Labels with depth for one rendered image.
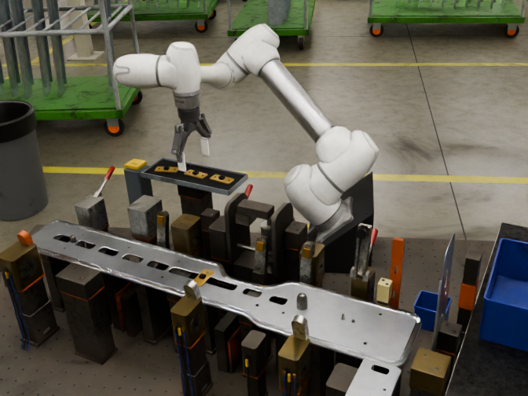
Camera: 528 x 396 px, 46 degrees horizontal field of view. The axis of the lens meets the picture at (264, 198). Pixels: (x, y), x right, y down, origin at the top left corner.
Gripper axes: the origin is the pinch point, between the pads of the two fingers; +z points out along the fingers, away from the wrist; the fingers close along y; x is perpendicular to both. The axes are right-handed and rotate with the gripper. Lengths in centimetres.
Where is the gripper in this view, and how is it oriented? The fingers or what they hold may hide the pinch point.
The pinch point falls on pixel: (194, 159)
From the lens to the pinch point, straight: 219.0
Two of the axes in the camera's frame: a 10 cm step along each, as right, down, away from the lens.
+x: 8.5, 2.2, -4.7
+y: -5.2, 4.4, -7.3
